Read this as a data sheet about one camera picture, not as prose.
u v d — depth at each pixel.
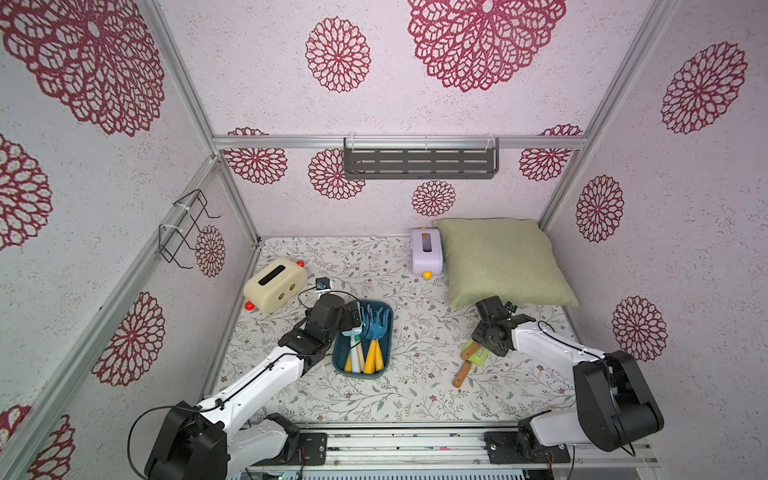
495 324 0.68
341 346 0.90
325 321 0.61
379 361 0.85
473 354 0.89
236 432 0.44
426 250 1.06
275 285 0.95
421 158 0.93
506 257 0.99
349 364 0.85
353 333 0.88
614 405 0.43
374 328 0.90
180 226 0.76
